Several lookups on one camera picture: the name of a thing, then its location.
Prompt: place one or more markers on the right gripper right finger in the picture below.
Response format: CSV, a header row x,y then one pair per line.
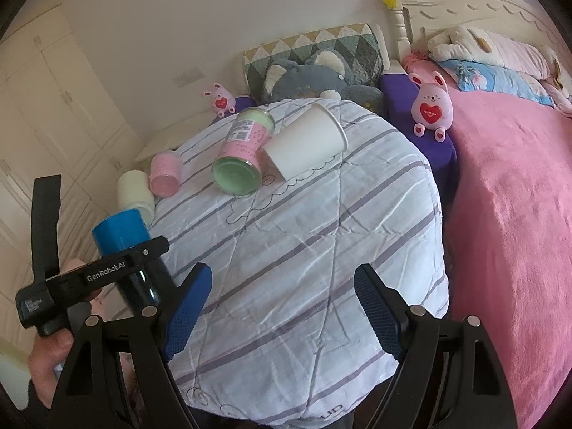
x,y
449,374

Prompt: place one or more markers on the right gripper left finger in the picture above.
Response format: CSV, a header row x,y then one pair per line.
x,y
91,392

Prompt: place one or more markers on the blue and black can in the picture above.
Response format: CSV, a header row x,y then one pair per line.
x,y
143,279

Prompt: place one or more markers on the pale green cup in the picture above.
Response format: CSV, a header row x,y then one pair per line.
x,y
133,193

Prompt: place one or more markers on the small pink cup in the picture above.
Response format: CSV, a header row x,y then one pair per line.
x,y
165,174

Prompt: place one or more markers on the white paper cup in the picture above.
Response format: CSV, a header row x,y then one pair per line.
x,y
309,141

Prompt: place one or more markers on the person's left hand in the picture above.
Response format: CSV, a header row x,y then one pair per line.
x,y
46,354

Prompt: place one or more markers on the pink bedspread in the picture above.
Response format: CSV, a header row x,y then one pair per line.
x,y
505,171

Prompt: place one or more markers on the striped white quilt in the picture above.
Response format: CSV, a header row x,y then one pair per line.
x,y
283,339

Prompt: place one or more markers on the cream wardrobe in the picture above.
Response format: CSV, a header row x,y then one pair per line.
x,y
56,118

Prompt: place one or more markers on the pink and green tumbler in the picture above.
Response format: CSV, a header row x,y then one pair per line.
x,y
239,166

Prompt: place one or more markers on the pink bunny toy right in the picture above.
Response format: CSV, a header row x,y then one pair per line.
x,y
432,110

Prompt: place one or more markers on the pink bunny toy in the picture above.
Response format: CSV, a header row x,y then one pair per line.
x,y
432,110
222,101

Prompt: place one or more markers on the pink bunny toy left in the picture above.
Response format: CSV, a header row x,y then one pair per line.
x,y
222,101

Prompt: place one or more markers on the purple pillow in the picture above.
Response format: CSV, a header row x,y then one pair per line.
x,y
399,94

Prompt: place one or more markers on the blue cartoon pillow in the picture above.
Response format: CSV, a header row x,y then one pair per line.
x,y
472,76

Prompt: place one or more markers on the grey cat plush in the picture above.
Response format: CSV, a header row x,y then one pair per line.
x,y
324,75

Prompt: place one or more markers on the white dog plush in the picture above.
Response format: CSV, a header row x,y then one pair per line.
x,y
482,46

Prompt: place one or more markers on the triangle patterned cushion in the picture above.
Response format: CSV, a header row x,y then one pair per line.
x,y
361,45

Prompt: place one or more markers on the cream bed headboard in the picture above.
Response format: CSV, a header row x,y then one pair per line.
x,y
414,22

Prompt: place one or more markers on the wall socket panel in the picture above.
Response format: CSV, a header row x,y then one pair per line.
x,y
188,77

